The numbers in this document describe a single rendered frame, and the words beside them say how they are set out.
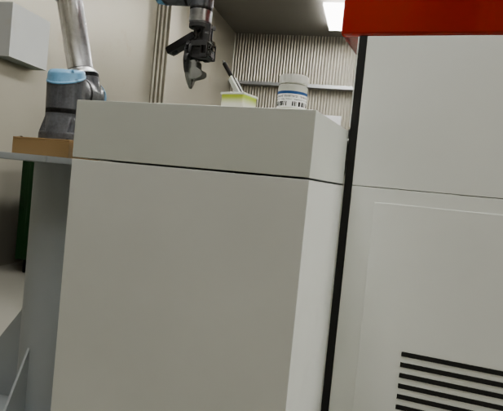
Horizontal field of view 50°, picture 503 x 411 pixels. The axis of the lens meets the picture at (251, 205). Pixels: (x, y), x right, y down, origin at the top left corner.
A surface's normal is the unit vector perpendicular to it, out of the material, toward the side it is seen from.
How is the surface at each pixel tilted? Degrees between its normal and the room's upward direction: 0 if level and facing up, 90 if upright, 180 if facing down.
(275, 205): 90
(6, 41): 90
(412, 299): 90
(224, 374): 90
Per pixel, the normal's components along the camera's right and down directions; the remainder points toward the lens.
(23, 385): 0.97, 0.11
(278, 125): -0.37, 0.00
